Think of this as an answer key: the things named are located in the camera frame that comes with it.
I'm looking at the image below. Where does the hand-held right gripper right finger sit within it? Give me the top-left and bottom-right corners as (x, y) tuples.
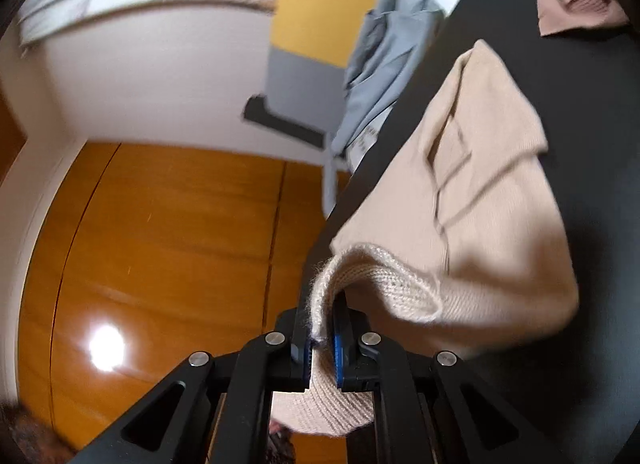
(330, 289), (566, 464)

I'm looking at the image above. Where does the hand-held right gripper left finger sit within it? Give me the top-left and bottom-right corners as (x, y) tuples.
(75, 307), (315, 464)

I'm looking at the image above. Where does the beige knit sweater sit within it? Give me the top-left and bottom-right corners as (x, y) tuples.
(298, 38), (581, 438)

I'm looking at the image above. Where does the white deer print cushion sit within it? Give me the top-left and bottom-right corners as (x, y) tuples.
(347, 0), (463, 172)

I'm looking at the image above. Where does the grey-blue garment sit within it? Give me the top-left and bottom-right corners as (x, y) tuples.
(330, 0), (447, 157)

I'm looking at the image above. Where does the grey yellow blue chair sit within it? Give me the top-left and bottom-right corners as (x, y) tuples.
(242, 0), (441, 217)

